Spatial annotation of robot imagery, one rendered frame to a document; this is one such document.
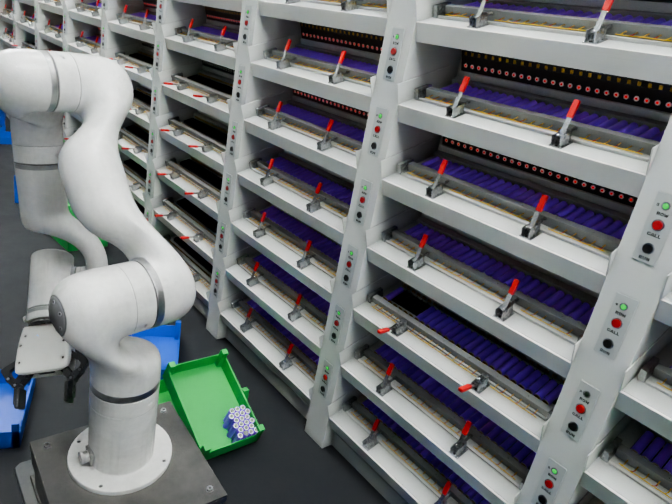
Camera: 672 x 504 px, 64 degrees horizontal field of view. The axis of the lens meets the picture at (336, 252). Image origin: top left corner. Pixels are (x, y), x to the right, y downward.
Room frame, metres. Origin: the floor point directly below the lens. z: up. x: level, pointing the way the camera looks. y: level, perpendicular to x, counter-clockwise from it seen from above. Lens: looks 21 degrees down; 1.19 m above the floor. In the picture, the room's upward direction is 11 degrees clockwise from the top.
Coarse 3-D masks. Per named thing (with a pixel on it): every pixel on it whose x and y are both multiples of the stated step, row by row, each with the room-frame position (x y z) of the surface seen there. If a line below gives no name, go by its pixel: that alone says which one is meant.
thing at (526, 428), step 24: (384, 288) 1.46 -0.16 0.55; (360, 312) 1.37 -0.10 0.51; (408, 312) 1.36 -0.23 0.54; (384, 336) 1.30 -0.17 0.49; (408, 336) 1.27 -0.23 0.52; (432, 360) 1.18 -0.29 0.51; (456, 384) 1.11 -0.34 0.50; (480, 408) 1.07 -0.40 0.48; (504, 408) 1.03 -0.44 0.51; (528, 432) 0.97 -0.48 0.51
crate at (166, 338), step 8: (176, 320) 1.84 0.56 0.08; (152, 328) 1.82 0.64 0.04; (160, 328) 1.83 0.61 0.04; (168, 328) 1.84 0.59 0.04; (176, 328) 1.83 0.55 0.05; (136, 336) 1.80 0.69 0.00; (144, 336) 1.81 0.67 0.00; (152, 336) 1.82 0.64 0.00; (160, 336) 1.83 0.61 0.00; (168, 336) 1.84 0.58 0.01; (176, 336) 1.83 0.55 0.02; (160, 344) 1.77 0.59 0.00; (168, 344) 1.78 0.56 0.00; (176, 344) 1.80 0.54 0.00; (160, 352) 1.72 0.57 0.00; (168, 352) 1.73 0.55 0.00; (176, 352) 1.74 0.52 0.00; (168, 360) 1.68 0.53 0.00; (176, 360) 1.62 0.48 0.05
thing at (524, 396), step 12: (384, 300) 1.38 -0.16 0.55; (396, 312) 1.33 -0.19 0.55; (408, 324) 1.30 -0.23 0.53; (420, 324) 1.28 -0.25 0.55; (432, 336) 1.23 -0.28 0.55; (444, 348) 1.21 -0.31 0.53; (456, 348) 1.19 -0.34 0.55; (468, 360) 1.15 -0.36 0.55; (480, 372) 1.13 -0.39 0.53; (492, 372) 1.11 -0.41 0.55; (504, 384) 1.08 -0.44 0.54; (516, 396) 1.05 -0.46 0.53; (528, 396) 1.04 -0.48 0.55; (540, 408) 1.01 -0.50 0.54; (552, 408) 1.00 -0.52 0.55
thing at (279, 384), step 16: (240, 352) 1.83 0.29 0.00; (256, 368) 1.74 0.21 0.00; (272, 384) 1.66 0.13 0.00; (288, 400) 1.59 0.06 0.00; (304, 416) 1.52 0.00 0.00; (336, 448) 1.40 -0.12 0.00; (352, 464) 1.34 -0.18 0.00; (368, 464) 1.30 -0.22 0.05; (368, 480) 1.28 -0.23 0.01; (384, 480) 1.25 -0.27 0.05; (384, 496) 1.23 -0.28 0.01; (400, 496) 1.20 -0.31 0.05
